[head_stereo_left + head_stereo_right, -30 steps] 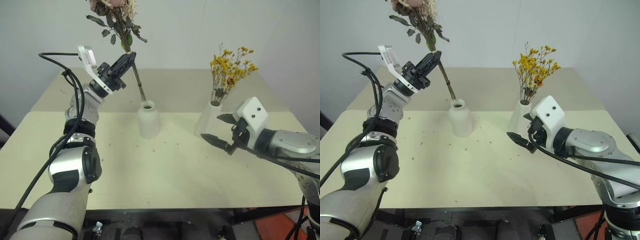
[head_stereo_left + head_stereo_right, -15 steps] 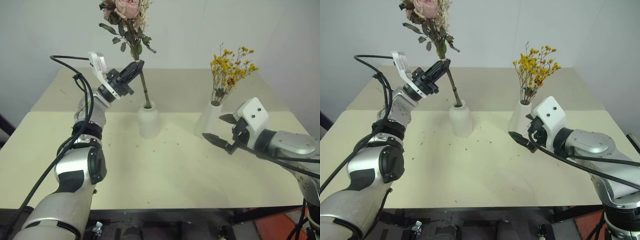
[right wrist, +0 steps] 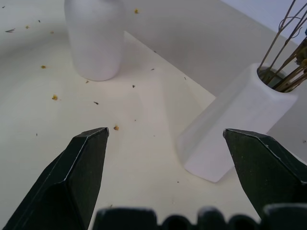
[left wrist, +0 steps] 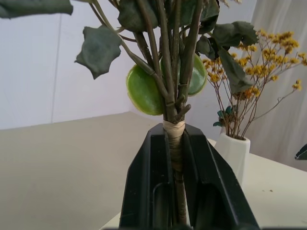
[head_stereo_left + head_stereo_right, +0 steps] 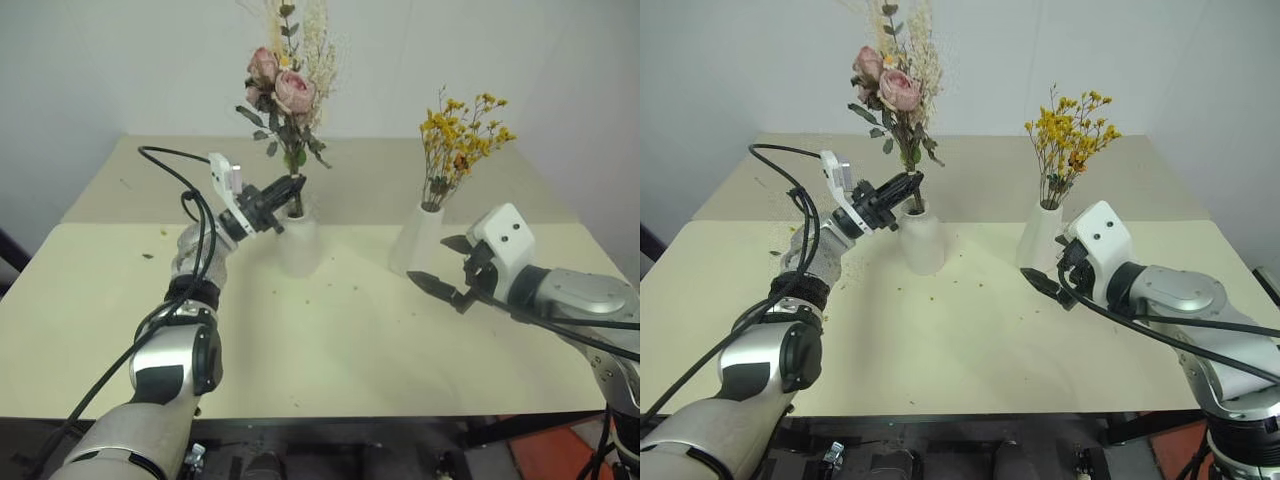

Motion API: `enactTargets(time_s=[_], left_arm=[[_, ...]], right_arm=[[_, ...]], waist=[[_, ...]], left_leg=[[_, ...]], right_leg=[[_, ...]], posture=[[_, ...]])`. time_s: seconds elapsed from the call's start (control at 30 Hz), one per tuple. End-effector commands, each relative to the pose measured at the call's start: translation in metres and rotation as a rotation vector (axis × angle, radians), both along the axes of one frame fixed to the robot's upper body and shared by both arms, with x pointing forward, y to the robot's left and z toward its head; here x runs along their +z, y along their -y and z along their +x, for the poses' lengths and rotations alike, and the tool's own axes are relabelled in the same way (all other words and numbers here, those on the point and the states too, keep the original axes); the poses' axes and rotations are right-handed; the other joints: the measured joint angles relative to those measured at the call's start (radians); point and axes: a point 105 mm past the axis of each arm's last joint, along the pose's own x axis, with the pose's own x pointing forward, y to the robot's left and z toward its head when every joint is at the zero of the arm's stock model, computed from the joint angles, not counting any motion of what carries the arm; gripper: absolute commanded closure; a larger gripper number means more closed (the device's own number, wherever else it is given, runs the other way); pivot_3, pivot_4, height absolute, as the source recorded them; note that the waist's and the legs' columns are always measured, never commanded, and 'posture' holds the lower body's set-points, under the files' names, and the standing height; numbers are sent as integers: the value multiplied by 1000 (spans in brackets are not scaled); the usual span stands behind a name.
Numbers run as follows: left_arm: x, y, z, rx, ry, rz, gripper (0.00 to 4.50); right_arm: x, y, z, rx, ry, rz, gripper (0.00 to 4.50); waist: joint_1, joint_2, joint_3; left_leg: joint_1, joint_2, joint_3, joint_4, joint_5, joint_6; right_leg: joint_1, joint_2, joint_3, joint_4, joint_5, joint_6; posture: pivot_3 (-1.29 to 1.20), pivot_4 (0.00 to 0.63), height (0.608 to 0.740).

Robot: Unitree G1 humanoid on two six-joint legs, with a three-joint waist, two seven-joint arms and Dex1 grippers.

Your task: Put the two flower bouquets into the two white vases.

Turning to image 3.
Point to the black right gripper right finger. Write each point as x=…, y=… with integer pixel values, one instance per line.
x=261, y=172

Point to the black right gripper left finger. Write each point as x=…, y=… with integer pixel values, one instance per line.
x=72, y=182

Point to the dried flower bouquet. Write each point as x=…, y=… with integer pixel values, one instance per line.
x=286, y=67

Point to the square white ceramic vase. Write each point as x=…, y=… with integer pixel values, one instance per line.
x=230, y=129

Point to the round white ceramic vase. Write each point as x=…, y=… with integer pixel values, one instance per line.
x=94, y=40

